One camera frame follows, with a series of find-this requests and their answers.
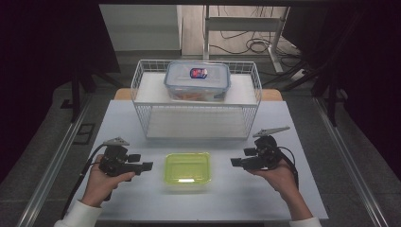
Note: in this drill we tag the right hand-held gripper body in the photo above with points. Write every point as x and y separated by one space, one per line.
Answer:
265 154

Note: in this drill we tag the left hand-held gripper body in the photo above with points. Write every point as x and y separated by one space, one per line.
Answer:
115 162

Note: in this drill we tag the green plastic container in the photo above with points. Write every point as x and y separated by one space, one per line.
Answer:
187 168

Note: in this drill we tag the clear blue-lidded food container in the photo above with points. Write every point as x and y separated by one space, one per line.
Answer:
197 80

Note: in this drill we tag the person's left hand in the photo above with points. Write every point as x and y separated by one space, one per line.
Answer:
101 186

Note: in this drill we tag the person's right hand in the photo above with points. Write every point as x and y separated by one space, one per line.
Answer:
279 179

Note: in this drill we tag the wooden table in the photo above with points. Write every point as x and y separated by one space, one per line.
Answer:
271 94

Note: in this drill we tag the black metal stand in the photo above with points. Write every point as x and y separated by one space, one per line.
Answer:
75 94
331 94

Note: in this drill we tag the white power strip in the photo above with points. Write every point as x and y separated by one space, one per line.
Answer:
299 75

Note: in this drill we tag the white cabinet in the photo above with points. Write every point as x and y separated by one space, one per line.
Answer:
138 28

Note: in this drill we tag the aluminium rail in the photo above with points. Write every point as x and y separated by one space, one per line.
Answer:
350 157
53 160

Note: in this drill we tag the white metal desk frame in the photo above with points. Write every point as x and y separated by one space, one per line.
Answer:
242 23

